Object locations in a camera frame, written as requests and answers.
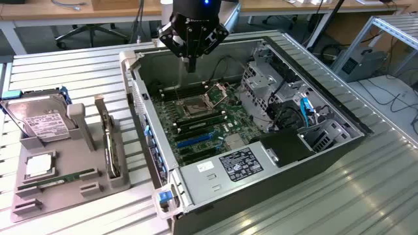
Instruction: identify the blue disk carrier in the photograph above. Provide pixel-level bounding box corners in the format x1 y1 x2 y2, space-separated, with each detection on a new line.
0 85 73 138

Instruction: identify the silver hard disk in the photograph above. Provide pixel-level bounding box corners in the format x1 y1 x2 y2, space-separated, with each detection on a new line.
0 94 78 143

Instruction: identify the wooden desk with white legs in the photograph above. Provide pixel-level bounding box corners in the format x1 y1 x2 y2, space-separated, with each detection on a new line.
0 0 164 56
238 0 412 49

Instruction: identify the graphics card with black fan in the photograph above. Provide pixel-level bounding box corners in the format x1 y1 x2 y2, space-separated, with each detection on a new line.
93 95 121 179

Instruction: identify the black looped wire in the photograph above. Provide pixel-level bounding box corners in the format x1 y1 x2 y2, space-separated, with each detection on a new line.
208 55 248 82

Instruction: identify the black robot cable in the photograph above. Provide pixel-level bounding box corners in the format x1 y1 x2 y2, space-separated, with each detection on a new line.
133 0 145 44

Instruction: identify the silver chipset heatsink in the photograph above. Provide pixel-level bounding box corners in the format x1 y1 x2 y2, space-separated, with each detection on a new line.
224 134 248 150

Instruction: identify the blue expansion slot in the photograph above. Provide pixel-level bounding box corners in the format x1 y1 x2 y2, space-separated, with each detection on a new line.
176 136 212 148

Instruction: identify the silver CPU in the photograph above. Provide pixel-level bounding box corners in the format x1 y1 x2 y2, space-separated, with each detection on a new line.
25 155 54 177

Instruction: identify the blue SATA wire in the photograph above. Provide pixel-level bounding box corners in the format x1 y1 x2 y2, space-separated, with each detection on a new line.
299 96 316 128

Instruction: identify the grey metal drive cage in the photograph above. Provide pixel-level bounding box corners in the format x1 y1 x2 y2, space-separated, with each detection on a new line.
238 41 311 132

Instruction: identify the long black expansion slot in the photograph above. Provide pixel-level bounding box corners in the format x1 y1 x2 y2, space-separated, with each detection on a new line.
178 146 214 159
173 129 210 143
180 151 216 165

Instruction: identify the grey perforated disk bay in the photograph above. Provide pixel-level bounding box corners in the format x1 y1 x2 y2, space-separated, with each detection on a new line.
299 119 356 153

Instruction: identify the metal socket cover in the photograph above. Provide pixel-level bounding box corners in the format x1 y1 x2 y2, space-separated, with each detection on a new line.
204 82 229 110

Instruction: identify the green motherboard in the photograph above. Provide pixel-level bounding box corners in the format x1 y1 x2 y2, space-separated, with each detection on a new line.
149 80 264 167

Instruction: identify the black plastic shroud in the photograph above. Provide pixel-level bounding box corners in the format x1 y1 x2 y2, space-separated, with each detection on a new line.
249 128 316 168

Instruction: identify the grey parts rack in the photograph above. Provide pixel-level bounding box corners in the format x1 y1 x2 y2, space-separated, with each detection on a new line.
9 102 130 223

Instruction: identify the aluminium frame table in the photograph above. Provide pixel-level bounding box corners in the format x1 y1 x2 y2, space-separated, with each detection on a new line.
328 14 418 79

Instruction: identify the black wire bundle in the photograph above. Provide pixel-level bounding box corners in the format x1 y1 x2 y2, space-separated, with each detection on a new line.
265 101 303 132

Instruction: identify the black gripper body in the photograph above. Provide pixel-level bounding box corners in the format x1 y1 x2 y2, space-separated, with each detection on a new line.
170 0 222 56

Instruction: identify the black office chair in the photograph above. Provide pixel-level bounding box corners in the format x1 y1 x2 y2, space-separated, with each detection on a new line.
260 14 299 30
53 23 129 49

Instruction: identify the CPU socket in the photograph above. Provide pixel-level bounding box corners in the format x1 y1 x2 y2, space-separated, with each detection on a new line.
180 96 213 118

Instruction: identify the brown cardboard box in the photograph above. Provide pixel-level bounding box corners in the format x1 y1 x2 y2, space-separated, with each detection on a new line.
90 0 141 12

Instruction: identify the green RAM stick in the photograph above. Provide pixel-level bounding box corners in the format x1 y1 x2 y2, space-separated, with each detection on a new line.
177 115 226 132
15 170 94 191

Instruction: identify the grey network cable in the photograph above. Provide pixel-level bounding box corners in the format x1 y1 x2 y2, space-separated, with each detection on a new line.
50 0 88 11

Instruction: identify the grey unit with handle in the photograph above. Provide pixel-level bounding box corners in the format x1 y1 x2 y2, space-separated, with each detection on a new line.
331 47 388 83

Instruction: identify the grey power supply unit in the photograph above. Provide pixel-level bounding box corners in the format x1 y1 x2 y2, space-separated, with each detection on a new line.
176 141 283 208

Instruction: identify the open dark PC case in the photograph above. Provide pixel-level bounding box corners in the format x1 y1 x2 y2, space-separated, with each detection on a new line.
118 36 375 235

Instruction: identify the black slanted pole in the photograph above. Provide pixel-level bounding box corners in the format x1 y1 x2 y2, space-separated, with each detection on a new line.
304 0 345 49

